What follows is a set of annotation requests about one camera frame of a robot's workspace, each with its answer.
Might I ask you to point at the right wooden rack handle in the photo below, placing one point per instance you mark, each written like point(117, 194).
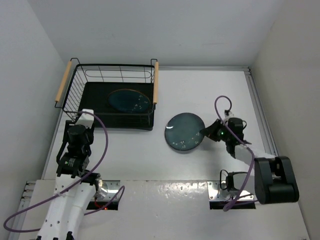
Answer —
point(156, 83)

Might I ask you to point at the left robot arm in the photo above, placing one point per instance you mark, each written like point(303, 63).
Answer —
point(74, 184)

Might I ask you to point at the left wooden rack handle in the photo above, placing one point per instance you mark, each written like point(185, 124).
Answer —
point(63, 82)

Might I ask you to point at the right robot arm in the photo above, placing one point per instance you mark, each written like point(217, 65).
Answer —
point(274, 178)

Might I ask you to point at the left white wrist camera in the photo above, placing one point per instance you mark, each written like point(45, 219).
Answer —
point(85, 119)

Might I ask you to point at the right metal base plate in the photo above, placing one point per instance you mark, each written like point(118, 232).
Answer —
point(216, 194)

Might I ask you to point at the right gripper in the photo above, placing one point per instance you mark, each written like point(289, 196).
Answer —
point(210, 131)

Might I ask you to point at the wooden rack handle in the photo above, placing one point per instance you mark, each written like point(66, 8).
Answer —
point(156, 83)
point(63, 82)

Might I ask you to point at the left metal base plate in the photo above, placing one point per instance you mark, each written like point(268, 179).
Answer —
point(107, 189)

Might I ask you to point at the teal plate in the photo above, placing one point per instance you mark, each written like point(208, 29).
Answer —
point(182, 132)
point(128, 101)

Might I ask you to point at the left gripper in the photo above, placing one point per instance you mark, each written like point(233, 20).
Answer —
point(68, 122)

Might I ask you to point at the metal base plate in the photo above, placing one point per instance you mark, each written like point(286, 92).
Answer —
point(216, 194)
point(107, 189)

